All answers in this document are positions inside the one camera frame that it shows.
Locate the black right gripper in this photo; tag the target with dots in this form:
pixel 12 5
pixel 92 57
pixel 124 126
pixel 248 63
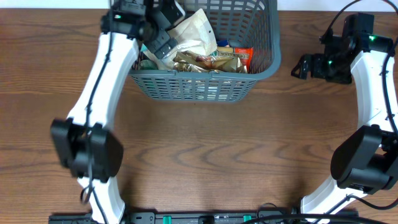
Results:
pixel 311 65

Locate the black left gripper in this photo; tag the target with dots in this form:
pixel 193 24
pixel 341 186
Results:
pixel 162 45

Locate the beige paper pouch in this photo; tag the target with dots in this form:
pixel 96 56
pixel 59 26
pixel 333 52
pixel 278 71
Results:
pixel 194 34

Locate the gold foil snack bag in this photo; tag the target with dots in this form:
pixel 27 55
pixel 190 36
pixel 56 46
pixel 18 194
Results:
pixel 190 62

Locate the green lid jar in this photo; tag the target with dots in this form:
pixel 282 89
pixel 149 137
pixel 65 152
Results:
pixel 147 65

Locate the spaghetti packet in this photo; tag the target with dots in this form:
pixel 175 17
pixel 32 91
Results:
pixel 224 50

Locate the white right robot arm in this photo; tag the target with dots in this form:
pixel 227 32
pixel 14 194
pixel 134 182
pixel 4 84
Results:
pixel 367 161

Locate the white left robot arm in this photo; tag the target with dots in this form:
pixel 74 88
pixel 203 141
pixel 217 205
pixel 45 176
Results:
pixel 84 140

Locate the grey plastic basket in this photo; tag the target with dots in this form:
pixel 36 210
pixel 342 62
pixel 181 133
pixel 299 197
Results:
pixel 243 23

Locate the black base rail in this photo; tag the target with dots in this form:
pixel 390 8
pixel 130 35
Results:
pixel 190 218

